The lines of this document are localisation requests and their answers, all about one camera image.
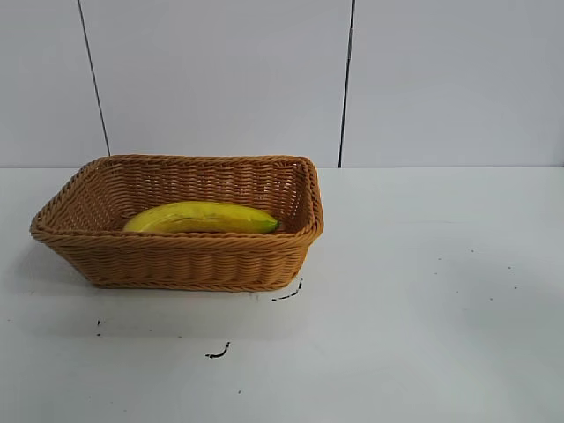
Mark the tan woven wicker basket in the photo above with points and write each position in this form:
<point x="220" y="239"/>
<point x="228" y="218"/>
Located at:
<point x="185" y="260"/>

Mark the yellow banana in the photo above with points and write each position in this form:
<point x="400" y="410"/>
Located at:
<point x="207" y="218"/>

